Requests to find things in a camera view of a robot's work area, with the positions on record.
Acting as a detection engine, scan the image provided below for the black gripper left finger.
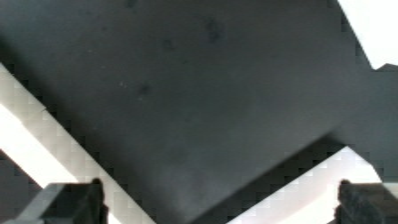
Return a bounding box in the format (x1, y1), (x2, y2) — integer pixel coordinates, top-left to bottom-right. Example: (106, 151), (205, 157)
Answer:
(17, 178), (108, 224)

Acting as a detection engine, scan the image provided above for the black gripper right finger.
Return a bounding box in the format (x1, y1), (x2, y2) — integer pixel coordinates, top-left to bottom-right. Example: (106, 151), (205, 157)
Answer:
(333, 180), (398, 224)

